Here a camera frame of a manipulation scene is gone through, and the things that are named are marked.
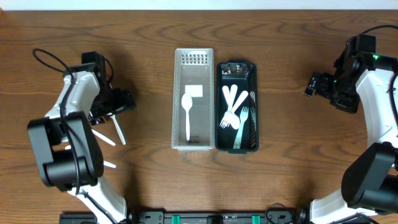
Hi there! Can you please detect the white plastic spoon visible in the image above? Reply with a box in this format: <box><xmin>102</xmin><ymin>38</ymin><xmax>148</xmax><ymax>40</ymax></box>
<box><xmin>110</xmin><ymin>114</ymin><xmax>126</xmax><ymax>145</ymax></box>
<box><xmin>103</xmin><ymin>161</ymin><xmax>116</xmax><ymax>169</ymax></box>
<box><xmin>92</xmin><ymin>129</ymin><xmax>116</xmax><ymax>146</ymax></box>
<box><xmin>221</xmin><ymin>85</ymin><xmax>241</xmax><ymax>130</ymax></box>
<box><xmin>182</xmin><ymin>93</ymin><xmax>193</xmax><ymax>141</ymax></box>

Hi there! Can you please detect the white plastic fork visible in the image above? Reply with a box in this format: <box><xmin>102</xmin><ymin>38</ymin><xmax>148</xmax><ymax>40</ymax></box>
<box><xmin>233</xmin><ymin>106</ymin><xmax>249</xmax><ymax>149</ymax></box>
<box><xmin>220</xmin><ymin>84</ymin><xmax>238</xmax><ymax>128</ymax></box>
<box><xmin>232</xmin><ymin>90</ymin><xmax>248</xmax><ymax>120</ymax></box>

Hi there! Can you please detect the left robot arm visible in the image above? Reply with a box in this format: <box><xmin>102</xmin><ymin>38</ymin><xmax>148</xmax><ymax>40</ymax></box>
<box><xmin>27</xmin><ymin>51</ymin><xmax>139</xmax><ymax>223</ymax></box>

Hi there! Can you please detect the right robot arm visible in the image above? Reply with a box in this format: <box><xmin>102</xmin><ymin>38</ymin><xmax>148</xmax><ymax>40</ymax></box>
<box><xmin>304</xmin><ymin>32</ymin><xmax>397</xmax><ymax>223</ymax></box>

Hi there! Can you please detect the black perforated plastic tray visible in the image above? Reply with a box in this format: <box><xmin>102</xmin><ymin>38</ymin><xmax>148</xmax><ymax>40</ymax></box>
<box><xmin>215</xmin><ymin>60</ymin><xmax>259</xmax><ymax>154</ymax></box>

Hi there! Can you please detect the clear perforated plastic tray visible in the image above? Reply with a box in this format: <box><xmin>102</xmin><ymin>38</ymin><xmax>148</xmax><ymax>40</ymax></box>
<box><xmin>171</xmin><ymin>48</ymin><xmax>215</xmax><ymax>151</ymax></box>

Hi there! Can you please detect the black mounting rail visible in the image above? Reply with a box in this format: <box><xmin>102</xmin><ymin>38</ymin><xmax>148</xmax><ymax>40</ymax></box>
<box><xmin>58</xmin><ymin>203</ymin><xmax>308</xmax><ymax>224</ymax></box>

